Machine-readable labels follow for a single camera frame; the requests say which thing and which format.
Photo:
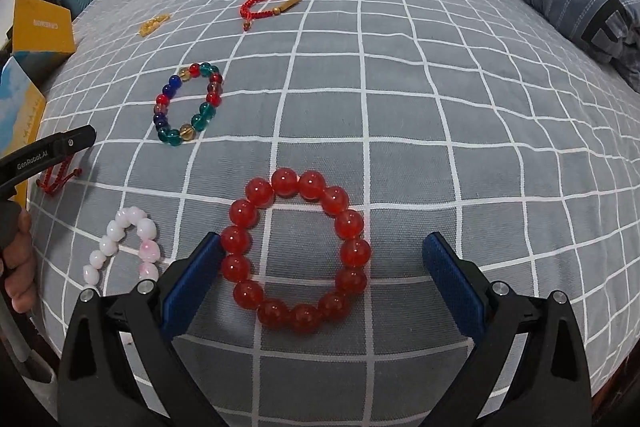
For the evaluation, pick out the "blue yellow cardboard box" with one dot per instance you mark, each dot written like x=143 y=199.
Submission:
x=42 y=29

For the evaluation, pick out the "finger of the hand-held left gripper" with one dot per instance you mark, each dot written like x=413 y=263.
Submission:
x=75 y=141

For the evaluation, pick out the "grey checked bed sheet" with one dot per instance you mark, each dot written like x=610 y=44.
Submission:
x=400 y=107

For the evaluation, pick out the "person's left hand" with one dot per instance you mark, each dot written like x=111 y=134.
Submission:
x=17 y=272

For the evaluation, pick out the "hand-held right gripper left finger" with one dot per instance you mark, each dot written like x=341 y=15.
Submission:
x=192 y=287

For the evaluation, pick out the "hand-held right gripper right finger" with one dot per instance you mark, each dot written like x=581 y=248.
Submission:
x=452 y=287

